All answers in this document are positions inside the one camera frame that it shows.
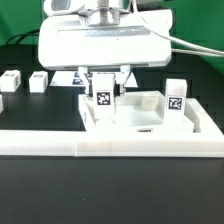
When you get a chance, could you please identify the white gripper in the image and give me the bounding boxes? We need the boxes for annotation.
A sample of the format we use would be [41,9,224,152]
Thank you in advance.
[38,9,172,97]

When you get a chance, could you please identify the white square table top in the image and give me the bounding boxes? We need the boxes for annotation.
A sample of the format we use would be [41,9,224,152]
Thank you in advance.
[78,91,194,134]

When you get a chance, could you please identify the white sheet with tags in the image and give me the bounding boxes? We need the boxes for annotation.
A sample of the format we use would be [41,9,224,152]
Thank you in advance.
[50,71,138,88]

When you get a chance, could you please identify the grey gripper cables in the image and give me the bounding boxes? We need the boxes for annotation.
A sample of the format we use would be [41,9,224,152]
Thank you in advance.
[131,0,224,58]

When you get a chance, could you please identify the white part at left edge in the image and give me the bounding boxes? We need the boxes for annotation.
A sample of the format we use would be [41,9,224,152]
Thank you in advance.
[0,94,4,114]

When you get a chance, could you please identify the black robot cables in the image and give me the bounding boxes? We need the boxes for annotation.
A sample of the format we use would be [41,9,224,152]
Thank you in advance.
[4,29,41,46]

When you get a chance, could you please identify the white L-shaped obstacle fence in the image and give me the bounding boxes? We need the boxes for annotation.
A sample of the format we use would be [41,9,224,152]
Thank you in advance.
[0,98,224,158]

